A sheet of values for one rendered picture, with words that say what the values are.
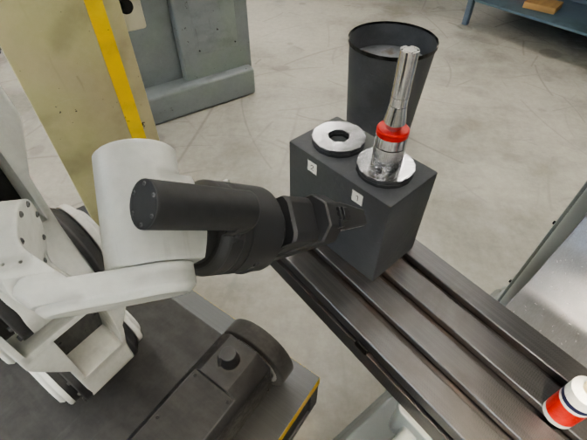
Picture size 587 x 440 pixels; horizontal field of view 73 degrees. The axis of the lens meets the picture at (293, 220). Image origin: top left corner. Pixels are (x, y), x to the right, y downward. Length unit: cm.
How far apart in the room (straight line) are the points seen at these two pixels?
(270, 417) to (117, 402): 37
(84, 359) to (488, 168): 229
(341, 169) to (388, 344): 28
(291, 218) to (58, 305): 21
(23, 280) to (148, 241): 8
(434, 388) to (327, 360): 101
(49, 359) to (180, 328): 42
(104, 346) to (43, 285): 58
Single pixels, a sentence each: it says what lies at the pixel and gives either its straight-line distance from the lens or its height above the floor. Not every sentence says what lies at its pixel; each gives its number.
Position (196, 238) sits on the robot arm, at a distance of 32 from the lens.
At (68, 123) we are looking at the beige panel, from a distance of 186.
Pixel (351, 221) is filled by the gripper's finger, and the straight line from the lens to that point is 46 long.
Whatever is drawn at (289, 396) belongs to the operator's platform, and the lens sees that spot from 115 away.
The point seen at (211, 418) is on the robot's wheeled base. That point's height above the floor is 59.
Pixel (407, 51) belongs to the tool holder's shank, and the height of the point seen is 128.
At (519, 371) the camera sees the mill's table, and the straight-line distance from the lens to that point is 72.
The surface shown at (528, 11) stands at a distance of 441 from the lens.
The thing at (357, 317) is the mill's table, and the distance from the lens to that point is 68.
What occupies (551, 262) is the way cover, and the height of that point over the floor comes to 90.
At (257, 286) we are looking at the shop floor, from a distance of 180.
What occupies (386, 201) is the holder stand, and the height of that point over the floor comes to 109.
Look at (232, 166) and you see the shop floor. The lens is 240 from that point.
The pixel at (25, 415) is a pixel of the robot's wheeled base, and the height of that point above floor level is 57.
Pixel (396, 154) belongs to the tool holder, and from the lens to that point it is 60.
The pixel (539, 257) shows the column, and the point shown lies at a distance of 106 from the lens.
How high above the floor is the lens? 149
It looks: 46 degrees down
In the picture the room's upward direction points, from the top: straight up
